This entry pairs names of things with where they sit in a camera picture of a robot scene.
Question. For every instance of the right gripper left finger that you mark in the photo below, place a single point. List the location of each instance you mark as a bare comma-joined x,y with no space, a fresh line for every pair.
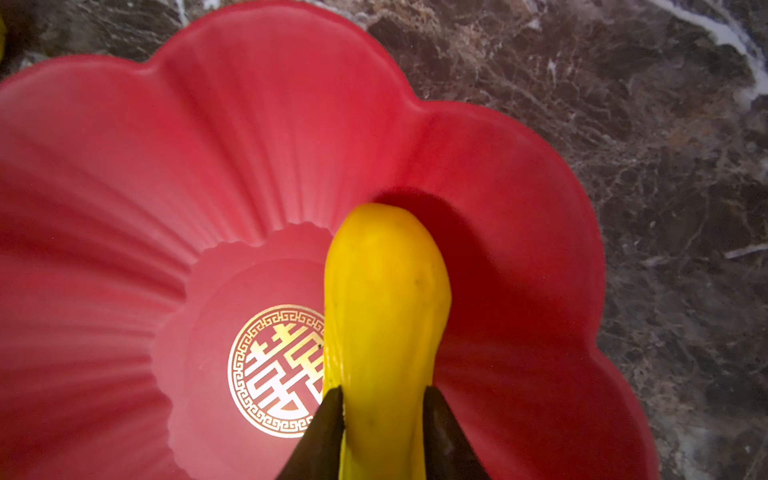
318,453

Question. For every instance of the red flower-shaped fruit bowl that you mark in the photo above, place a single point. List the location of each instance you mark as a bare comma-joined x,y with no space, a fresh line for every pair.
164,229

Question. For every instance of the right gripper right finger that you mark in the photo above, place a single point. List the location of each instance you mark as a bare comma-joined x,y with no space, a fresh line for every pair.
448,453

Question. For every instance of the long yellow fake fruit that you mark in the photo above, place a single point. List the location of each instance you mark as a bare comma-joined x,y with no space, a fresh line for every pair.
387,298

